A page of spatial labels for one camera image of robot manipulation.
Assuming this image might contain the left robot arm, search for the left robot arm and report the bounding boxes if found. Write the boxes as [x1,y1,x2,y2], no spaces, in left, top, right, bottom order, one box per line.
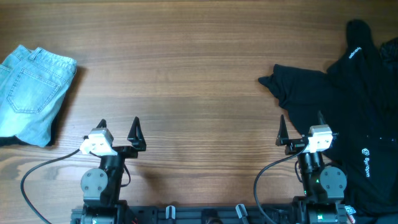
[70,117,146,224]

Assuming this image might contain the right black cable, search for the right black cable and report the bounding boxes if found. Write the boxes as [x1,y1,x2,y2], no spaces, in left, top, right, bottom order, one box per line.
[252,146,308,224]

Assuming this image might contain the black polo shirt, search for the black polo shirt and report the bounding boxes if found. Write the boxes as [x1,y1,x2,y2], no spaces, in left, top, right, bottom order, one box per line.
[258,65,397,159]

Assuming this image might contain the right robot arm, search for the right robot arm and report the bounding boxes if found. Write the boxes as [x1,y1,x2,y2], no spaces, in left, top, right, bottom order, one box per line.
[275,114,347,224]

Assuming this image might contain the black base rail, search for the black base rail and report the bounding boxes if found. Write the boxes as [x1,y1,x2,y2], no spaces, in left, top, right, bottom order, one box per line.
[70,203,348,224]

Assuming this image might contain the black cable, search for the black cable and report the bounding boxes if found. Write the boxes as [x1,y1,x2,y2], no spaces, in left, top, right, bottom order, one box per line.
[252,146,308,224]
[20,148,82,224]

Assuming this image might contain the black shirt pile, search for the black shirt pile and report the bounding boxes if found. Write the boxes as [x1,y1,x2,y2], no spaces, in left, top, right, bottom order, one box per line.
[325,19,397,216]

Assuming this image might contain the folded light blue jeans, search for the folded light blue jeans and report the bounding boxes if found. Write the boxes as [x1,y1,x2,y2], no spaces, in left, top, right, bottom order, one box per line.
[1,45,77,147]

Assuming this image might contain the left black cable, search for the left black cable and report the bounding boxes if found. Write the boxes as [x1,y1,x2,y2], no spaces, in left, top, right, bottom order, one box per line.
[20,148,82,224]

